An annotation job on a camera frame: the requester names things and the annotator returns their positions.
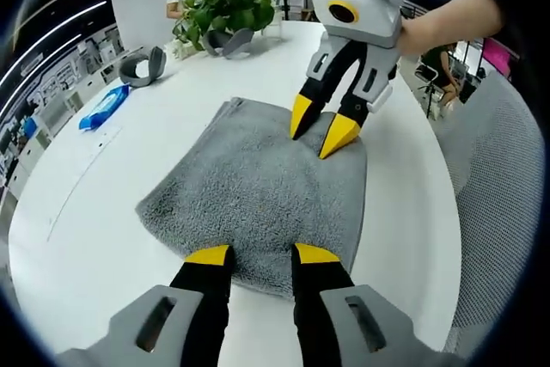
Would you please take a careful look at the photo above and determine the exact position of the white table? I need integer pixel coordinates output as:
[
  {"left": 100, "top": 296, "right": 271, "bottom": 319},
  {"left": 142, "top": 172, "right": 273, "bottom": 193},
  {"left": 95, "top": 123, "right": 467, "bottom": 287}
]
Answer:
[{"left": 7, "top": 18, "right": 463, "bottom": 358}]

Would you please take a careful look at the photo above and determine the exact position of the clear glass plant vase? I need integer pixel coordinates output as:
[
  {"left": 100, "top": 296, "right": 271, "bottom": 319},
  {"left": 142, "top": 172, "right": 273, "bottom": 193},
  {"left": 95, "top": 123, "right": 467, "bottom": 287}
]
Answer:
[{"left": 169, "top": 18, "right": 284, "bottom": 61}]

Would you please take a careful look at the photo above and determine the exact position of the grey mesh office chair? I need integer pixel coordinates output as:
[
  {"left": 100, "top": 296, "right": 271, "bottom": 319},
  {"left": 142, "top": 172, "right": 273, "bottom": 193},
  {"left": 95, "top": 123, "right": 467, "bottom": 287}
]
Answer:
[{"left": 433, "top": 70, "right": 547, "bottom": 355}]

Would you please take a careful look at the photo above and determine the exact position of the grey towel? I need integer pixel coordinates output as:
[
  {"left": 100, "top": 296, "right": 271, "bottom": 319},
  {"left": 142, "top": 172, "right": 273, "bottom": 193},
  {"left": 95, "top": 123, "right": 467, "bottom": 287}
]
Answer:
[{"left": 135, "top": 95, "right": 370, "bottom": 299}]

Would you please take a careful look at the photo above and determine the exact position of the blue wipes packet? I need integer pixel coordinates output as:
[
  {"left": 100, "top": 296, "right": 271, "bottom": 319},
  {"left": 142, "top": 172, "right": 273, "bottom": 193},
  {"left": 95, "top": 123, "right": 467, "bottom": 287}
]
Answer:
[{"left": 78, "top": 85, "right": 131, "bottom": 132}]

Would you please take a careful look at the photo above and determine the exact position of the clear plastic ruler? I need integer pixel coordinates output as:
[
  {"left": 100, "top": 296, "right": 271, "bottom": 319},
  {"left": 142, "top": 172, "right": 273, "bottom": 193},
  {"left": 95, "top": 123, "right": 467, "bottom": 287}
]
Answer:
[{"left": 46, "top": 125, "right": 124, "bottom": 242}]

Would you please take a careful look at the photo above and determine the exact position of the pink display screen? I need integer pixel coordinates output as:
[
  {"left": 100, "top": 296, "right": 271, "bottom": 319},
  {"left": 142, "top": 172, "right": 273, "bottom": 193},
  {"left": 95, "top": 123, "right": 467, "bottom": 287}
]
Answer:
[{"left": 480, "top": 37, "right": 522, "bottom": 80}]

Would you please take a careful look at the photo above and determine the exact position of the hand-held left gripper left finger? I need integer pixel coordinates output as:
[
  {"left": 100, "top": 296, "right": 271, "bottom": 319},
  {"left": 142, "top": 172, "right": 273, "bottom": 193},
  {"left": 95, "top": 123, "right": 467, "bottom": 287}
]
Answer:
[{"left": 55, "top": 244, "right": 235, "bottom": 367}]

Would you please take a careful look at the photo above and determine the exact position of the green potted plant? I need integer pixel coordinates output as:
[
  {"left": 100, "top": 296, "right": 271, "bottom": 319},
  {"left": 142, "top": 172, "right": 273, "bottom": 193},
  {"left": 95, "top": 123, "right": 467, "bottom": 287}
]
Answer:
[{"left": 171, "top": 0, "right": 276, "bottom": 52}]

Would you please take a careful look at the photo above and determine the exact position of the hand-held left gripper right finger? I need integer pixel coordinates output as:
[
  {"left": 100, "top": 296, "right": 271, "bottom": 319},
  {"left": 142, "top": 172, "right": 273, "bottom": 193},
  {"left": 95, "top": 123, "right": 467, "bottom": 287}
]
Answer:
[{"left": 290, "top": 242, "right": 468, "bottom": 367}]

